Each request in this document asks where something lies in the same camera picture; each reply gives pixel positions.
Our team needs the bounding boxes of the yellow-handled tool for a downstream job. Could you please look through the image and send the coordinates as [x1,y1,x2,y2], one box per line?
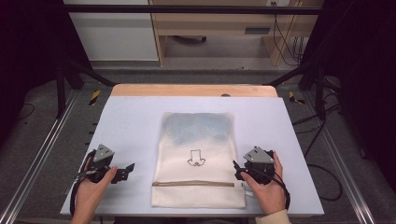
[288,91,306,105]
[89,89,102,106]

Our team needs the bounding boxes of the looped black floor cable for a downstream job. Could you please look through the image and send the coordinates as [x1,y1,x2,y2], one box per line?
[303,119,344,203]

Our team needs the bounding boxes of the right hand-held gripper cable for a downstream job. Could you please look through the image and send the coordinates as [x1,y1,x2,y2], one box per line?
[266,169,291,211]

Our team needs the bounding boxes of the person's left hand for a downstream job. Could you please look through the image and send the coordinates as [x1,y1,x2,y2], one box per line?
[74,156,119,219]

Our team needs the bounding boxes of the yellow-handled tool right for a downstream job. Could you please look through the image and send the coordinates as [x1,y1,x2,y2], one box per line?
[288,91,306,105]

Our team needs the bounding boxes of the thin black floor cable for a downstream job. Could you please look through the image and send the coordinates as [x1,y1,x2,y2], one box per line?
[18,103,36,121]

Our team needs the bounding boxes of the black horizontal frame bar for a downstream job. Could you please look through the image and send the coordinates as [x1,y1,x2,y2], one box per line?
[62,4,323,16]

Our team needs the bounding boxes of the person's right hand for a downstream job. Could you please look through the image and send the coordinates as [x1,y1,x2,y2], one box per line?
[240,151,288,217]

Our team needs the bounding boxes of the hand-held gripper cable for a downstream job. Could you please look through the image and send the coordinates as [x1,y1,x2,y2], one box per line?
[69,148,98,217]
[266,169,291,211]

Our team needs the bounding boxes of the black metal stand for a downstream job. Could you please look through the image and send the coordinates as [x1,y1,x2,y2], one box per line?
[55,58,118,119]
[266,58,328,121]

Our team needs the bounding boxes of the light wooden desk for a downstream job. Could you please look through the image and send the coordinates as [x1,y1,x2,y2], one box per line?
[148,0,325,67]

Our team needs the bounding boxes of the white mesh laundry bag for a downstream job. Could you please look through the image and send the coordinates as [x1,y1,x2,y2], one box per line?
[150,111,248,210]

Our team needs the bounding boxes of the white table mat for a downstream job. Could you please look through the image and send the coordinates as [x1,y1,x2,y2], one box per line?
[59,95,325,217]

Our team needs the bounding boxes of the wooden table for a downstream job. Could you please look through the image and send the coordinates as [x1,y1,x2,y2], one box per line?
[110,82,279,98]

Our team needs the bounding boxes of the left hand-held gripper cable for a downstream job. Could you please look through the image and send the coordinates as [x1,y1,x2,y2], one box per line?
[69,148,98,217]

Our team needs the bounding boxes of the black desk cables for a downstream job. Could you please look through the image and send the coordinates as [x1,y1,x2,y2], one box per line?
[272,2,305,67]

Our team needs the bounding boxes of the yellow-handled tool left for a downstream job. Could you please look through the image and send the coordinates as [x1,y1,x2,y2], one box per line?
[89,89,102,106]

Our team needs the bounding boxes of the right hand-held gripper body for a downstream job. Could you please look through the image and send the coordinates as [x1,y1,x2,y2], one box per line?
[242,146,277,187]

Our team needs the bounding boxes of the aluminium floor rail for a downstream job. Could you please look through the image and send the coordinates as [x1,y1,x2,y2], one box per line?
[0,89,79,224]
[302,91,377,224]

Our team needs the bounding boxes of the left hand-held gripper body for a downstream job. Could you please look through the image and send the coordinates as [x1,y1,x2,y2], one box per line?
[86,144,117,184]

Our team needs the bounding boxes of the white cabinet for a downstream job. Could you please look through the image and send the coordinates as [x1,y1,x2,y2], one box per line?
[63,0,161,63]

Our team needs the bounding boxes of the straight black floor cable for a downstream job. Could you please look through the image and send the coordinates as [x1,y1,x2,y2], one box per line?
[291,103,342,127]

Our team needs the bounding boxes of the black curtain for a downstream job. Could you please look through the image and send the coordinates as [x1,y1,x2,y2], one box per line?
[0,0,92,150]
[300,0,396,190]

